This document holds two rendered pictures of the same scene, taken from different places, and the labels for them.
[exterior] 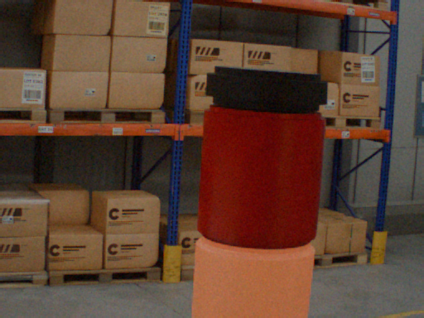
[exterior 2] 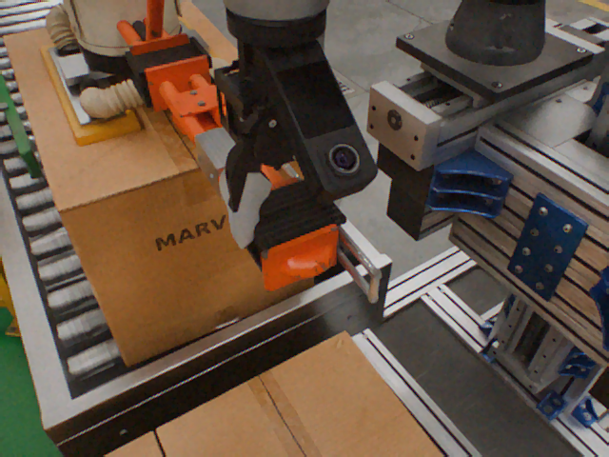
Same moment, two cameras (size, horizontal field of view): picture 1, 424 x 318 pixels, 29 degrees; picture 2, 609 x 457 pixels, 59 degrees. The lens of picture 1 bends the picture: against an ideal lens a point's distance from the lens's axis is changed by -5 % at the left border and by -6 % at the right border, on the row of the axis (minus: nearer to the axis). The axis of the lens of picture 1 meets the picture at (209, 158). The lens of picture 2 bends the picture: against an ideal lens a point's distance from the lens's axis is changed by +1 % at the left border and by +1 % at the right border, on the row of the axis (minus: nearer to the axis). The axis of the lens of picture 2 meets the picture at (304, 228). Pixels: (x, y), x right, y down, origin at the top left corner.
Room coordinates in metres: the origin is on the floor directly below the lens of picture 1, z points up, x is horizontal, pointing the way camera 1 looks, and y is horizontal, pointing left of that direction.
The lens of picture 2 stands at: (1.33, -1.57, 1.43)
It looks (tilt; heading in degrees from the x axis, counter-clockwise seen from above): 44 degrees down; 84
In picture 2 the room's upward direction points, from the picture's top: straight up
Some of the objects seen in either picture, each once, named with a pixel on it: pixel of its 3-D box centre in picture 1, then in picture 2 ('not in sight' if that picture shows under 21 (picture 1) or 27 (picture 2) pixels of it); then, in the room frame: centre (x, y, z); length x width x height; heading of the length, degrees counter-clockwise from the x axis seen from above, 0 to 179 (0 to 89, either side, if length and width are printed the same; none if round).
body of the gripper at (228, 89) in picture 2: not in sight; (274, 81); (1.34, -1.18, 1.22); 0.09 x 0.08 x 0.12; 112
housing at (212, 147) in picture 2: not in sight; (232, 159); (1.29, -1.08, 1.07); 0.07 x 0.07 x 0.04; 22
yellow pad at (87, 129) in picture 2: not in sight; (83, 77); (1.03, -0.69, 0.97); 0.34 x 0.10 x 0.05; 112
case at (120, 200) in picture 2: not in sight; (162, 165); (1.12, -0.65, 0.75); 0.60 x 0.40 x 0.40; 112
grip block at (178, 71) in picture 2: not in sight; (171, 70); (1.21, -0.88, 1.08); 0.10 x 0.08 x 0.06; 22
